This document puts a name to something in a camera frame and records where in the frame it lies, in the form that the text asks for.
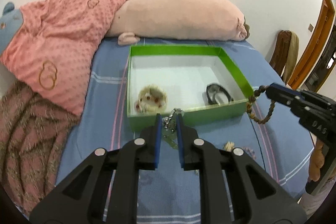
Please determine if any silver chain jewelry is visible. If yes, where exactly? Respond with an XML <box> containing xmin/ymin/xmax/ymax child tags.
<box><xmin>162</xmin><ymin>108</ymin><xmax>185</xmax><ymax>149</ymax></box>

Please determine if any wooden door frame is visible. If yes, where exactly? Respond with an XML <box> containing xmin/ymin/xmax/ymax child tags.
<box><xmin>288</xmin><ymin>0</ymin><xmax>335</xmax><ymax>90</ymax></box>

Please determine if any green cardboard box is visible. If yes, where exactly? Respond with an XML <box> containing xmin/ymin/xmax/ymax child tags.
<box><xmin>127</xmin><ymin>44</ymin><xmax>253</xmax><ymax>131</ymax></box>

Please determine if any wooden chair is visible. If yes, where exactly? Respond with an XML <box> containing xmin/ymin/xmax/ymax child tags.
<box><xmin>269</xmin><ymin>30</ymin><xmax>299</xmax><ymax>84</ymax></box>

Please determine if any pink plush pig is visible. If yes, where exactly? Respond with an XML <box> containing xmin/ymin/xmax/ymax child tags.
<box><xmin>105</xmin><ymin>0</ymin><xmax>249</xmax><ymax>46</ymax></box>

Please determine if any cream white wrist watch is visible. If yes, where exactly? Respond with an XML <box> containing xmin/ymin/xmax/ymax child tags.
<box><xmin>134</xmin><ymin>85</ymin><xmax>167</xmax><ymax>114</ymax></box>

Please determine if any brown wooden bead bracelet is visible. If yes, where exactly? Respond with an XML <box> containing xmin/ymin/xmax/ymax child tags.
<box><xmin>245</xmin><ymin>84</ymin><xmax>276</xmax><ymax>125</ymax></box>

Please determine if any right hand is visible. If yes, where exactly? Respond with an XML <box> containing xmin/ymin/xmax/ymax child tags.
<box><xmin>309</xmin><ymin>139</ymin><xmax>325</xmax><ymax>182</ymax></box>

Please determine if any brown pink fringed blanket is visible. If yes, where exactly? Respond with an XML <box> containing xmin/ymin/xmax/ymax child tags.
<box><xmin>1</xmin><ymin>81</ymin><xmax>80</xmax><ymax>215</ymax></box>

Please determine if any pink dotted pillow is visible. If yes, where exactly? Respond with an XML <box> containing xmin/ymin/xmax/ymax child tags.
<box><xmin>1</xmin><ymin>0</ymin><xmax>127</xmax><ymax>116</ymax></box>

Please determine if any pink bead flower bracelet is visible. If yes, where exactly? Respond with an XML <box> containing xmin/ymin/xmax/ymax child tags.
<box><xmin>223</xmin><ymin>140</ymin><xmax>257</xmax><ymax>160</ymax></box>

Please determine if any red pink bead bracelet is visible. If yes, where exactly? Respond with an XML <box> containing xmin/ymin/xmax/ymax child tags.
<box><xmin>135</xmin><ymin>93</ymin><xmax>162</xmax><ymax>111</ymax></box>

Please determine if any black wrist watch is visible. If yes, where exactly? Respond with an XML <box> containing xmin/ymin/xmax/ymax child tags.
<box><xmin>206</xmin><ymin>83</ymin><xmax>234</xmax><ymax>105</ymax></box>

